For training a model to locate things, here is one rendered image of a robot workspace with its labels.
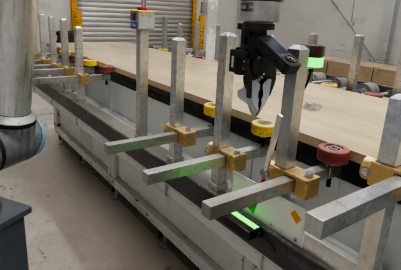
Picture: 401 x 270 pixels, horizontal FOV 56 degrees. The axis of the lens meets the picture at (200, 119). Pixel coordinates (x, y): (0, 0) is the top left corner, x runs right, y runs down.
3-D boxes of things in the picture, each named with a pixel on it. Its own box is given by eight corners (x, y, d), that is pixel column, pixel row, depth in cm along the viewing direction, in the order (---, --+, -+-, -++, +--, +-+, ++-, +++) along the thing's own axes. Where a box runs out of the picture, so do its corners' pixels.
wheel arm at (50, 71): (18, 77, 209) (18, 70, 208) (17, 77, 212) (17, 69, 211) (94, 73, 234) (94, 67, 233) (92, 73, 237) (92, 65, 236)
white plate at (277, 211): (301, 248, 89) (306, 211, 86) (230, 202, 109) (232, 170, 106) (302, 248, 89) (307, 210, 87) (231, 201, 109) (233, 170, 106)
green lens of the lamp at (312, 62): (311, 68, 85) (313, 58, 85) (291, 64, 90) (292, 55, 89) (328, 67, 89) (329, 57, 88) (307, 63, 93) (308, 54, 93)
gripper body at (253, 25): (251, 72, 93) (255, 22, 90) (277, 78, 87) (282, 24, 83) (227, 74, 89) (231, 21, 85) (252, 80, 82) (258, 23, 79)
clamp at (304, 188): (304, 201, 87) (307, 181, 85) (262, 179, 97) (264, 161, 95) (319, 195, 90) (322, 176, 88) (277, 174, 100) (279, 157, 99)
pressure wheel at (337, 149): (331, 195, 95) (338, 153, 92) (306, 183, 101) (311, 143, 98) (349, 188, 100) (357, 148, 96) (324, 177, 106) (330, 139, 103)
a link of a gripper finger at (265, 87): (250, 109, 94) (253, 73, 91) (268, 115, 89) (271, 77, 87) (241, 111, 92) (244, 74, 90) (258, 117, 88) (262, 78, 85)
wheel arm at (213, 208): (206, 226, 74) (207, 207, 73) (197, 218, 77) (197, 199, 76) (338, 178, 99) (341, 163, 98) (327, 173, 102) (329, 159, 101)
